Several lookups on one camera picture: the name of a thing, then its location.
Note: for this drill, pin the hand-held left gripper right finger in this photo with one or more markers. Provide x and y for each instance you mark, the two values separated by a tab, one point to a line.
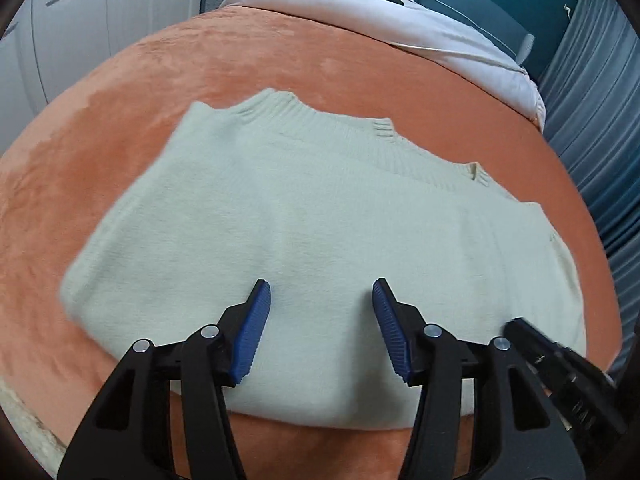
390	330

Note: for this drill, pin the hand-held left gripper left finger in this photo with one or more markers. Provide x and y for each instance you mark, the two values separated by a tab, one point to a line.
252	325

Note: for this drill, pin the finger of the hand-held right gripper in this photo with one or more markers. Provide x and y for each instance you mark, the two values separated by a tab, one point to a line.
525	340

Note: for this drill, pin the cream knit sweater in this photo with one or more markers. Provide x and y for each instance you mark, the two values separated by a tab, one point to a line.
320	230

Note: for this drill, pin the orange fleece blanket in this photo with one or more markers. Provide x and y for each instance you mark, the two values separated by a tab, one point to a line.
125	125

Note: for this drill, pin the grey-blue curtain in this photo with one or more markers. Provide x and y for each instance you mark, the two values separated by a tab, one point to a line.
595	110

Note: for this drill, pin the beige bed sheet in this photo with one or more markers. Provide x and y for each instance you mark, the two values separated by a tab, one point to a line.
30	425

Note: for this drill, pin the white duvet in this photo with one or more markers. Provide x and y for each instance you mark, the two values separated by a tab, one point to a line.
380	20

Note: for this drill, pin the grey bedside cabinet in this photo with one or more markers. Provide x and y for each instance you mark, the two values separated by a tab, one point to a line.
215	2

